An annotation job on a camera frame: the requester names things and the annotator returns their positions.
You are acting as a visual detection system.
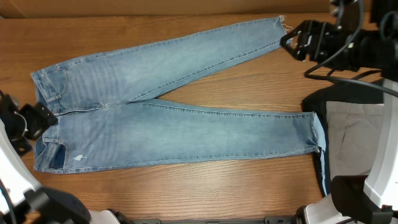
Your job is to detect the light blue denim jeans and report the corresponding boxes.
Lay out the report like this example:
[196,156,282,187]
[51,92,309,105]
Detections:
[31,17,326,174]

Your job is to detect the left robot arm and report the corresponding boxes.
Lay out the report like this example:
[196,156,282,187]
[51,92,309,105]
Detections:
[1,94,118,224]

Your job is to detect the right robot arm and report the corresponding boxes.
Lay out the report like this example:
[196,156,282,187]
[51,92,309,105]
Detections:
[264,0,397,224]

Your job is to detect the black garment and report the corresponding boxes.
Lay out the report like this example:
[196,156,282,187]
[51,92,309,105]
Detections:
[302,84,384,196]

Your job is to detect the grey garment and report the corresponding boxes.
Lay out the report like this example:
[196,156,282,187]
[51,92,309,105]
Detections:
[326,101,384,178]

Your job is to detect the cardboard panel behind table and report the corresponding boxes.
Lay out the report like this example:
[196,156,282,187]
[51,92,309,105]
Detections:
[1,0,332,18]

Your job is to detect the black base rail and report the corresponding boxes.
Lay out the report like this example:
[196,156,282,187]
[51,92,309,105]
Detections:
[108,209,295,224]

